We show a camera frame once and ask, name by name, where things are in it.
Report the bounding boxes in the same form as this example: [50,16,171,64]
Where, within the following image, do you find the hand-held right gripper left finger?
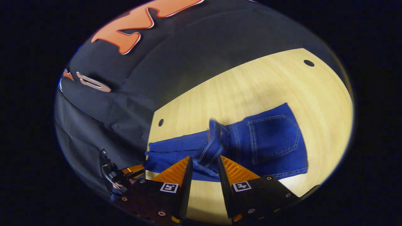
[121,156,193,224]

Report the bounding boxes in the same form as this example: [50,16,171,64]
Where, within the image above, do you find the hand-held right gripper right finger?
[218,155,299,223]

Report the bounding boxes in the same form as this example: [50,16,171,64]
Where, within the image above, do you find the blue denim jeans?
[144,103,308,182]

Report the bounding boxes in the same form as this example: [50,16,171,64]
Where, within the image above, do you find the black backdrop cloth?
[55,0,346,201]

